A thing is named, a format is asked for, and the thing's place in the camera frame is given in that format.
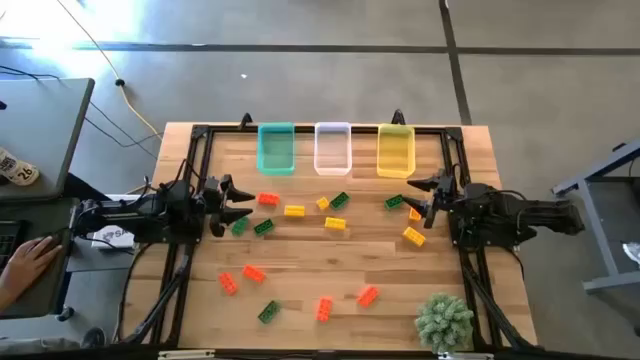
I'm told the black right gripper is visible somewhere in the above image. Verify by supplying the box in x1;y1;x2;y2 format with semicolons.
400;168;459;231

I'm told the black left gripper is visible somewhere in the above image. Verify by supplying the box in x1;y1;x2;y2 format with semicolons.
199;173;257;239

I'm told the yellow plastic bin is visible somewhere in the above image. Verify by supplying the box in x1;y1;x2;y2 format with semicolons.
376;123;417;179

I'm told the teal plastic bin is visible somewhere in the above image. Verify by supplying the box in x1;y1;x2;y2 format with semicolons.
256;121;296;177

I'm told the clear plastic bin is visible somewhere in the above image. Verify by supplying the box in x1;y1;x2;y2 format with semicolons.
313;121;353;177

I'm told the white cardboard box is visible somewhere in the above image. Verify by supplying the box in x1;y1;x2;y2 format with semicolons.
91;223;137;250

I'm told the pale green artificial plant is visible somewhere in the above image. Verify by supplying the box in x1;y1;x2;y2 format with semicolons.
414;293;475;354

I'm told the grey metal table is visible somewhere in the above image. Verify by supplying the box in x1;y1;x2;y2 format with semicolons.
551;139;640;294

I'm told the dark desk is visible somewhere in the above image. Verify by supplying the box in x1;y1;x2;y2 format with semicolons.
0;197;81;321

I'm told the person's shoe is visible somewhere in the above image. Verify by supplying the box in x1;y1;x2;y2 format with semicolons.
79;326;108;350

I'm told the grey desk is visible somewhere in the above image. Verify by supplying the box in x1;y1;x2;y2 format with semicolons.
0;77;96;202

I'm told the person's hand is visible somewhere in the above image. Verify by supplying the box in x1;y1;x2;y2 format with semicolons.
0;235;64;301

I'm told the white sticker-covered item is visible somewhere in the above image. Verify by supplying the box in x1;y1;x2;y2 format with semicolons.
0;146;40;187

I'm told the black keyboard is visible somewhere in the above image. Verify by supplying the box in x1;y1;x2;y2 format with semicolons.
0;219;26;274

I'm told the black aluminium table frame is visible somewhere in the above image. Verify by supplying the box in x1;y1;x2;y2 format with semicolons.
110;112;539;351

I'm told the yellow floor cable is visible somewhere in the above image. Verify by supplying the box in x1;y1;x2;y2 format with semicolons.
54;0;165;141

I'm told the black floor cable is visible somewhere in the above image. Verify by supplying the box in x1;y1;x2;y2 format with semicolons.
0;64;164;160

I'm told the silver metal bracket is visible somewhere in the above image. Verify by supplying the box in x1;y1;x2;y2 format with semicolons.
438;351;494;360
158;349;216;360

